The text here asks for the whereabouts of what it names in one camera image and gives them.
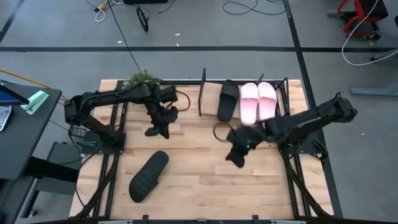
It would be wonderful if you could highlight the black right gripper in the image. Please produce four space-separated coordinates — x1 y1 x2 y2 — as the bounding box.
225 125 269 169

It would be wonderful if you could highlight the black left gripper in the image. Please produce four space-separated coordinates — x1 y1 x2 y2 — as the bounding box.
149 104 180 140

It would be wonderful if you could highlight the black rubber slide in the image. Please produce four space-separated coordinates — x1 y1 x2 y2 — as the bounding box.
129 150 170 203
216 79 241 123

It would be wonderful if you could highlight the pink rubber slide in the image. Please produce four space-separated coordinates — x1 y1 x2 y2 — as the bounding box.
257 82 278 122
239 82 260 127

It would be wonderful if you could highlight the green potted plant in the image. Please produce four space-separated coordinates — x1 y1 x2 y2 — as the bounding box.
123 68 161 90

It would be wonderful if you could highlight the black power adapter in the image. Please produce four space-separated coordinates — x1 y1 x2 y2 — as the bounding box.
67 126 86 138

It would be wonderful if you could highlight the dark grey floor box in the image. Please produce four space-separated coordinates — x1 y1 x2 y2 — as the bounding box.
36 141 84 197

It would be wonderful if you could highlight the mint green stapler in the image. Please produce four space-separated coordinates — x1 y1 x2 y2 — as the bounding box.
20 90 50 116

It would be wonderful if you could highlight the black desk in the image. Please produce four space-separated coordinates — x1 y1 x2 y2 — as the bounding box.
0 79 63 224

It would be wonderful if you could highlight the grey table foot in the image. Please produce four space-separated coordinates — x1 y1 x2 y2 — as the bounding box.
350 74 398 96

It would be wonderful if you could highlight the dark tablet screen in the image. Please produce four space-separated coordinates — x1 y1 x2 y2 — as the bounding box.
0 83 30 106

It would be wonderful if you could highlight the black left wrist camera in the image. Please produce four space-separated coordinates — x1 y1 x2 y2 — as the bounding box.
144 126 160 138

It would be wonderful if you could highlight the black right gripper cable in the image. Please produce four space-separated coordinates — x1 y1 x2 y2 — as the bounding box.
213 122 237 143

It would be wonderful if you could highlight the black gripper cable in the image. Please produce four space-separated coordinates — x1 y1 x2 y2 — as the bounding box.
174 90 191 113
213 122 237 143

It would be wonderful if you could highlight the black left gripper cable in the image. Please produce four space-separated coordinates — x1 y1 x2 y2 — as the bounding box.
174 90 191 113

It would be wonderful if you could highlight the black aluminium table frame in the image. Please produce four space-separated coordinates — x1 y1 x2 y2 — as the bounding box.
70 79 345 224

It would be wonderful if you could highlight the black frame wooden shelf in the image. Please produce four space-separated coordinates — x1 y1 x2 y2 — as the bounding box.
198 67 290 125

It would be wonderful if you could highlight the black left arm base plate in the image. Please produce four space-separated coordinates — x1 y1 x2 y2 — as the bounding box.
81 130 127 156

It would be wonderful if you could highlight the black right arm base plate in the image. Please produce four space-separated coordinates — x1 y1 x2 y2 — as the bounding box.
276 129 326 156

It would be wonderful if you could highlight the long black floor cable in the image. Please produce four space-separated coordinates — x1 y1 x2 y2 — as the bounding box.
105 0 141 71

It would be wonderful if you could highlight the black strap loop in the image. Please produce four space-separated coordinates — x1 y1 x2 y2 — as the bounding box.
136 6 150 33

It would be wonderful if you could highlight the curled black floor cable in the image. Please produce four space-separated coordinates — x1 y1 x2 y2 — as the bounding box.
221 0 287 16

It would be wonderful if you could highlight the yellow floor cable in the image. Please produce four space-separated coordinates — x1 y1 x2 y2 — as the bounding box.
0 68 71 102

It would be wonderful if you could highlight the long white floor cable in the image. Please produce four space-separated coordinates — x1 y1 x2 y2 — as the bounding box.
341 0 398 67

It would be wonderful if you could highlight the red frame cart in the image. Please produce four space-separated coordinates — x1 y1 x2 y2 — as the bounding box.
337 0 389 40

